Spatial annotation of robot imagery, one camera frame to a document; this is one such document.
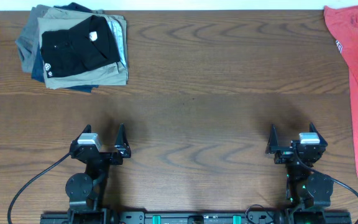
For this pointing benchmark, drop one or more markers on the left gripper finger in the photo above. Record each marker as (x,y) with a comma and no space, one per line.
(121,143)
(87,129)

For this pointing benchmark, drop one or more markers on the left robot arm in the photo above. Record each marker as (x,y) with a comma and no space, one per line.
(86,190)

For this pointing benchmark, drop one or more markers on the grey folded garment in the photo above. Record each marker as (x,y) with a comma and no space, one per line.
(28,41)

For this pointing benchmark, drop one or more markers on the light blue folded garment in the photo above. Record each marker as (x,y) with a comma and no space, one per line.
(118,34)

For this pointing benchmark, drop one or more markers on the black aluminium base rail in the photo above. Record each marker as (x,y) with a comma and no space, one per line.
(253,216)

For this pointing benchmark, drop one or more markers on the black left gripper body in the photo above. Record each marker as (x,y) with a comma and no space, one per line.
(112,159)

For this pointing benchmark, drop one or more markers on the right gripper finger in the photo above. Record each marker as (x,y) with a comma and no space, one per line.
(313,129)
(272,145)

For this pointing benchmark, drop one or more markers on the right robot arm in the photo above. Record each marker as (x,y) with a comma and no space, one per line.
(308,191)

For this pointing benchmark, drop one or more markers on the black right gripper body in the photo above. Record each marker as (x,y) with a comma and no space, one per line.
(283,155)

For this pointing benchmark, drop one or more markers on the black folded polo shirt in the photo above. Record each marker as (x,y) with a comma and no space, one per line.
(84,47)

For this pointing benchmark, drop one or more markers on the khaki folded garment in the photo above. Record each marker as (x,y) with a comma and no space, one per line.
(113,74)

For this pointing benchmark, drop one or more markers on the navy folded garment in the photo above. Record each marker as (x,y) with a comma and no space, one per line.
(37,71)

